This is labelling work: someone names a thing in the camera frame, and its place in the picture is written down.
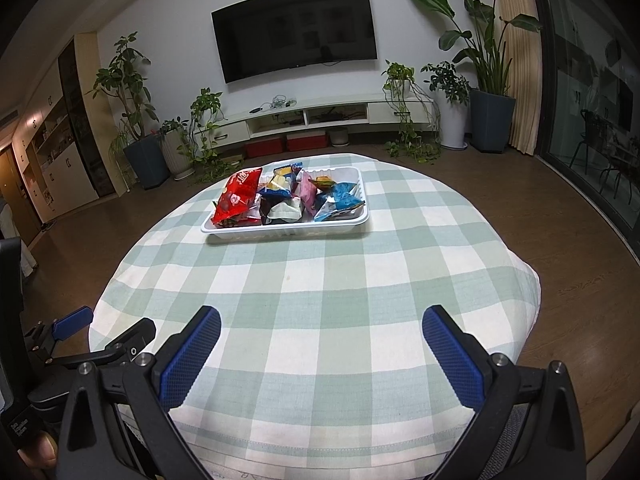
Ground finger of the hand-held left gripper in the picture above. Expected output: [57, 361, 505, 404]
[102, 317, 157, 363]
[25, 307, 94, 361]

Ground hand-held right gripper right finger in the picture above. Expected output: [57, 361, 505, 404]
[421, 305, 586, 480]

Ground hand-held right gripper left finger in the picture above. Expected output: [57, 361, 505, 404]
[59, 305, 222, 480]

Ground large red snack packet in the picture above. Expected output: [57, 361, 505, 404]
[211, 167, 264, 228]

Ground white plastic tray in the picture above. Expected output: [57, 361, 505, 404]
[201, 164, 371, 240]

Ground black long snack packet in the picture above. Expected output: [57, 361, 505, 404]
[257, 192, 288, 226]

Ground light blue snack packet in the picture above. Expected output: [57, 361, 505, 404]
[312, 181, 367, 223]

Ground blue white snack packet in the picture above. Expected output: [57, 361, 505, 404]
[259, 161, 305, 198]

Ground pink snack packet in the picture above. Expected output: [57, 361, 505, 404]
[295, 170, 318, 218]

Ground person's left hand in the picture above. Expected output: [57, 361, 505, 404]
[14, 432, 62, 480]

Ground wooden door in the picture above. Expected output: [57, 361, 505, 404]
[0, 149, 44, 247]

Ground green checked tablecloth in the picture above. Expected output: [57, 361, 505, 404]
[89, 152, 542, 453]

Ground plant in white ribbed pot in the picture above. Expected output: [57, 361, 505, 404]
[158, 118, 197, 180]

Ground red storage box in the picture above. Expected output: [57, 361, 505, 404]
[244, 139, 286, 159]
[286, 132, 329, 153]

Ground tall plant dark round pot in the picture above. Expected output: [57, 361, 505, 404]
[86, 31, 172, 191]

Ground leafy trailing plant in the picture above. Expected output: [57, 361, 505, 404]
[177, 87, 227, 184]

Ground bushy plant tall white pot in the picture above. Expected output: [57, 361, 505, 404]
[421, 61, 471, 150]

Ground white television cabinet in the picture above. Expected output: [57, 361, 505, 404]
[200, 94, 436, 154]

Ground vine plant with long stems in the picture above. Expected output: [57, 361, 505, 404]
[381, 60, 444, 164]

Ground glass sliding door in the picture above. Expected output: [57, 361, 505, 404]
[530, 0, 640, 243]

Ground large-leaf plant dark square pot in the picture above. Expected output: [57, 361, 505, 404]
[403, 0, 543, 155]

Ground beige curtain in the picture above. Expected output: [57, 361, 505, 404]
[492, 0, 544, 157]

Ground white wall cupboards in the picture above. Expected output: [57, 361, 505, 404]
[12, 79, 99, 224]

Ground small devices with cables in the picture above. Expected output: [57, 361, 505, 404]
[247, 94, 299, 114]

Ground black wall television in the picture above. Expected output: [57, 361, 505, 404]
[211, 0, 379, 85]

